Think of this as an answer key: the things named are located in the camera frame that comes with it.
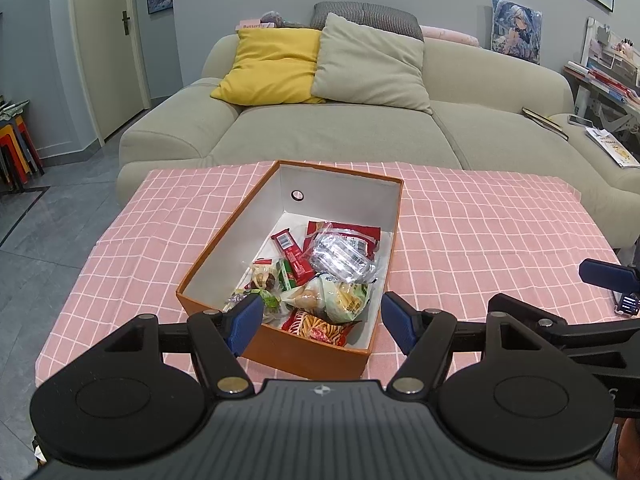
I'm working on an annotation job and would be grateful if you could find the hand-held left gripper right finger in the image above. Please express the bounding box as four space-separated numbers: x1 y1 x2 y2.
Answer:
381 290 571 396

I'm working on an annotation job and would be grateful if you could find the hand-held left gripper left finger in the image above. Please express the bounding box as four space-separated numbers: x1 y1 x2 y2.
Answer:
74 291 266 396

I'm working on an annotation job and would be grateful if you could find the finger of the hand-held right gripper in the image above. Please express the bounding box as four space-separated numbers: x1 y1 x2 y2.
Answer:
579 258 640 292
537 318 640 352

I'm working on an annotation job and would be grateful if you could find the pastry packet with red label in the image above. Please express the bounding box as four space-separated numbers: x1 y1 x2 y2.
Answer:
250 258 281 293

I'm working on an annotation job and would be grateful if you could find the large white yellow chips bag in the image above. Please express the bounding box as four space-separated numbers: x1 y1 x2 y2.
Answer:
280 275 371 323

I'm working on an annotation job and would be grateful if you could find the orange stick snack packet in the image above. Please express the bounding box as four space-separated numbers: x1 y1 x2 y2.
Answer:
281 309 362 347

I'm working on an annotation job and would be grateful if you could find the orange cardboard box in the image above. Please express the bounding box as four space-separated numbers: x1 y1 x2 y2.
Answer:
175 160 405 381

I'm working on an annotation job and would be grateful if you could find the red wafer bar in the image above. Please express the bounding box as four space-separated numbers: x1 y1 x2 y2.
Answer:
270 230 316 281

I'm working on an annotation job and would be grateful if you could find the clear bean packet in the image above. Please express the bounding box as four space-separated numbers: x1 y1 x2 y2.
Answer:
307 225 379 286

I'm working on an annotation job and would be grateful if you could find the large red snack packet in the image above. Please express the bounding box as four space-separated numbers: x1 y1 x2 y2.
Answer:
305 221 382 253

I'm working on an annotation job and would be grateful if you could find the black smartphone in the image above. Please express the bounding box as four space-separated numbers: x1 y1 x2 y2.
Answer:
616 291 640 317

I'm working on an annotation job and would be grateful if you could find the pink checkered tablecloth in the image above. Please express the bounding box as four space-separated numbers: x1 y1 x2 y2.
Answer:
34 161 632 396

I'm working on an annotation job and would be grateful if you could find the open magazine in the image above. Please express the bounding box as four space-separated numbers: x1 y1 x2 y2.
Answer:
585 127 640 168

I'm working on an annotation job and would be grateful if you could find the dark notebook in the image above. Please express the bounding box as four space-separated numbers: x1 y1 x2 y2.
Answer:
521 106 570 141

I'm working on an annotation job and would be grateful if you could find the white desk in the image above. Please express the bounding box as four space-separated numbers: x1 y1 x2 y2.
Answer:
564 17 640 136

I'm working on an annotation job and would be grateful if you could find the beige sofa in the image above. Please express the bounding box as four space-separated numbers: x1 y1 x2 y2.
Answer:
116 25 640 248

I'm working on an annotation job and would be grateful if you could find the stack of books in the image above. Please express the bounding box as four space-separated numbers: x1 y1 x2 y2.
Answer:
565 61 633 105

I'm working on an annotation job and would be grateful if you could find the beige pillow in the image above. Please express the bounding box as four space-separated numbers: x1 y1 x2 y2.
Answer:
310 12 433 115

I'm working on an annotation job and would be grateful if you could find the yellow pillow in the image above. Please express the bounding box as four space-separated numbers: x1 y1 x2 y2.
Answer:
210 27 326 106

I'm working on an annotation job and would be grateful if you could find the anime print pillow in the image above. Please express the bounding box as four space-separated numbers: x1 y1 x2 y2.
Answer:
490 0 543 65

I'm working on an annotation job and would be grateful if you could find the pink cushion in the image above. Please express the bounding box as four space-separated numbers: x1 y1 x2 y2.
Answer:
419 25 480 48

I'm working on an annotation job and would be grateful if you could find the stack of colourful stools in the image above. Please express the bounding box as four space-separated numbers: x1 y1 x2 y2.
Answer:
0 110 45 191

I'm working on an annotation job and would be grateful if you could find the white door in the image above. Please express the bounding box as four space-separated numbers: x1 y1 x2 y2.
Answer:
70 0 151 141

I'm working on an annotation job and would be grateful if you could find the grey plush toy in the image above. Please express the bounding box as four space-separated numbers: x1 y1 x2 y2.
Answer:
260 10 302 28

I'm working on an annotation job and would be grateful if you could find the grey checkered pillow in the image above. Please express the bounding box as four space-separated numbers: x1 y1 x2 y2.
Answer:
311 1 425 42

